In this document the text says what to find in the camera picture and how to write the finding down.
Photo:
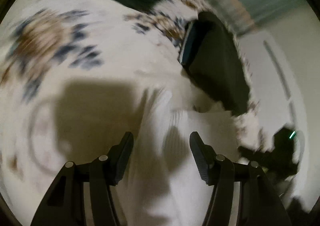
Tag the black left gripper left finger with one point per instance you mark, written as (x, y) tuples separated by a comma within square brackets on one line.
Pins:
[(64, 201)]

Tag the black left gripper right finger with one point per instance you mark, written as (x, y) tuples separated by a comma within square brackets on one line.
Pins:
[(258, 202)]

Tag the white knit sweater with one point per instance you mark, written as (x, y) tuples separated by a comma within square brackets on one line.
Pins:
[(162, 185)]

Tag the white bed headboard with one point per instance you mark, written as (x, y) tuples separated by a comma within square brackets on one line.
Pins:
[(280, 103)]

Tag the folded dark green garment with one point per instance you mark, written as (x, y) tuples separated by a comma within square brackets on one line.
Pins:
[(209, 56)]

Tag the floral bed sheet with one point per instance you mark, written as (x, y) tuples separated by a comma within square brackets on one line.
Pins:
[(62, 97)]

